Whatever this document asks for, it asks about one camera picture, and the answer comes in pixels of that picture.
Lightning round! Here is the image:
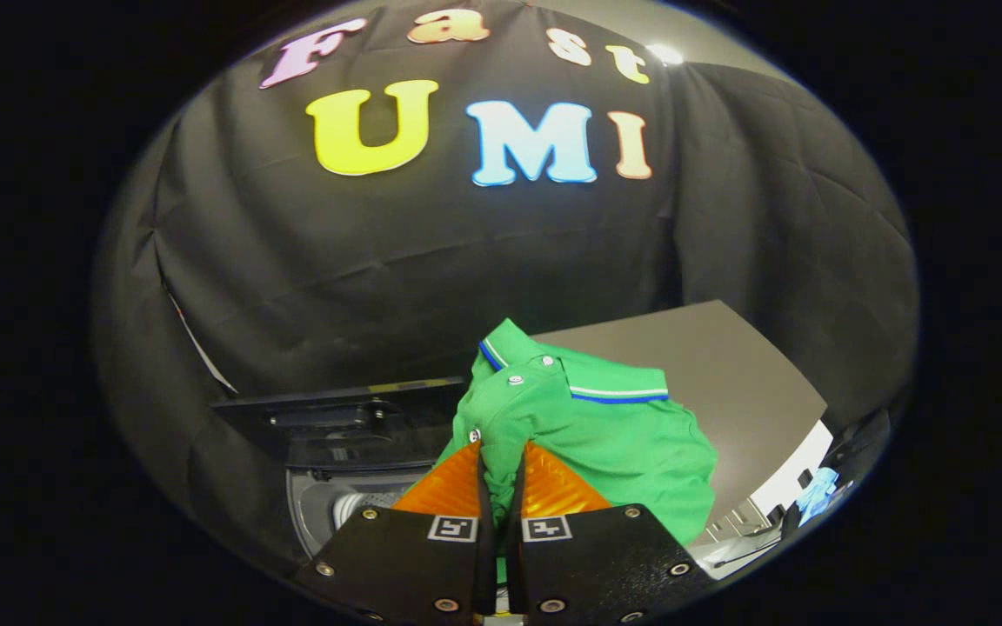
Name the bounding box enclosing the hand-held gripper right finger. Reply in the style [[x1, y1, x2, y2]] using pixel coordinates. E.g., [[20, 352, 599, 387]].
[[507, 441, 716, 624]]

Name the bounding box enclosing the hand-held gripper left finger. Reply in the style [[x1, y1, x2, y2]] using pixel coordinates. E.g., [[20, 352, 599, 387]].
[[292, 441, 498, 623]]

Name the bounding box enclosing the green polo shirt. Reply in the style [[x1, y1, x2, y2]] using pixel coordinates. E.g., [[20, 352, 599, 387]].
[[434, 318, 719, 583]]

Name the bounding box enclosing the white box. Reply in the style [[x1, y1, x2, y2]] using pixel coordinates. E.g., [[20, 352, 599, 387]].
[[692, 420, 834, 579]]

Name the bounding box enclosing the light blue object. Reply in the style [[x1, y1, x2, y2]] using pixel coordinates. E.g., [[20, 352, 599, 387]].
[[797, 467, 839, 523]]

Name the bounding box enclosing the beige cabinet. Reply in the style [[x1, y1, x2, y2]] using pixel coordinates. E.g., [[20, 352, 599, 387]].
[[531, 300, 828, 544]]

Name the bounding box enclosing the black backdrop cloth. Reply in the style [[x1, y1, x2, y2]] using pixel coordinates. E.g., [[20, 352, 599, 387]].
[[92, 0, 919, 557]]

